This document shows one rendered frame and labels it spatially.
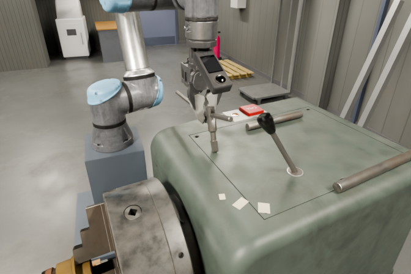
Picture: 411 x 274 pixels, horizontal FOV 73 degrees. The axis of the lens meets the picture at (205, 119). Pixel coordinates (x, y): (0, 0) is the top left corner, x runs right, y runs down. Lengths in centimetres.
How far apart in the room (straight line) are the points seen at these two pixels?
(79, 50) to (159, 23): 235
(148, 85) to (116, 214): 55
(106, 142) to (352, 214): 77
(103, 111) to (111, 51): 583
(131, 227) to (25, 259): 183
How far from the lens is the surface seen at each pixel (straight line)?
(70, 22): 725
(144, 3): 67
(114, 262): 75
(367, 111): 318
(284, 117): 87
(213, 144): 69
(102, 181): 108
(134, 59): 102
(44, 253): 234
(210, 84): 59
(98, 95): 97
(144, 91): 102
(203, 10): 63
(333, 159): 74
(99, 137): 104
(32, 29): 679
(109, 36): 673
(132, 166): 105
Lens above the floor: 164
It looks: 26 degrees down
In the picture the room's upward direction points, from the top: straight up
